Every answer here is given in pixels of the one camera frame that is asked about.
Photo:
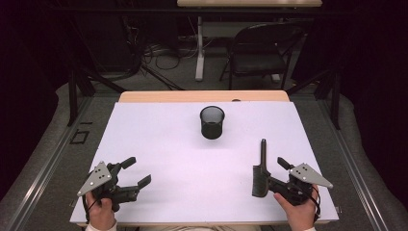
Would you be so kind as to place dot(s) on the person's right hand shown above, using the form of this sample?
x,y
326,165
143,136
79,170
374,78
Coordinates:
x,y
300,216

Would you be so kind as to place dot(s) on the black comb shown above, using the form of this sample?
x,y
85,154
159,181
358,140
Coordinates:
x,y
260,183

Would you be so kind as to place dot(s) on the white board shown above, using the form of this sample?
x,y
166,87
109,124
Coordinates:
x,y
192,160

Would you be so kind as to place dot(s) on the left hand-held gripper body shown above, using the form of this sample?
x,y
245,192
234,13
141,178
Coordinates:
x,y
96,181

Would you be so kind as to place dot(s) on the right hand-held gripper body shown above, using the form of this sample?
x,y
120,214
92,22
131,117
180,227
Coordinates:
x,y
306,176

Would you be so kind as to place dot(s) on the aluminium floor rail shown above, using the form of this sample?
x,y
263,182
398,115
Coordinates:
x,y
352,166
45,170

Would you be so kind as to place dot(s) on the black mesh cup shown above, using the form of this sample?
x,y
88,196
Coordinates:
x,y
212,126

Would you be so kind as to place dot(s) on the black folding chair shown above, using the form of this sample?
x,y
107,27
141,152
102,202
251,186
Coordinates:
x,y
256,62

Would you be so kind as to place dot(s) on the black metal stand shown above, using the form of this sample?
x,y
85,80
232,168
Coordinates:
x,y
335,99
73,96

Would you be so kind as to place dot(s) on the white desk leg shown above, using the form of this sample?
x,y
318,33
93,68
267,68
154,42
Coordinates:
x,y
200,61

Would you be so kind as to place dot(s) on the person's left hand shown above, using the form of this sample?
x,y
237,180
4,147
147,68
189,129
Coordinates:
x,y
101,215

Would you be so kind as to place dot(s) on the wooden table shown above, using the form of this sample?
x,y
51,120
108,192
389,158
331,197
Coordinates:
x,y
192,96

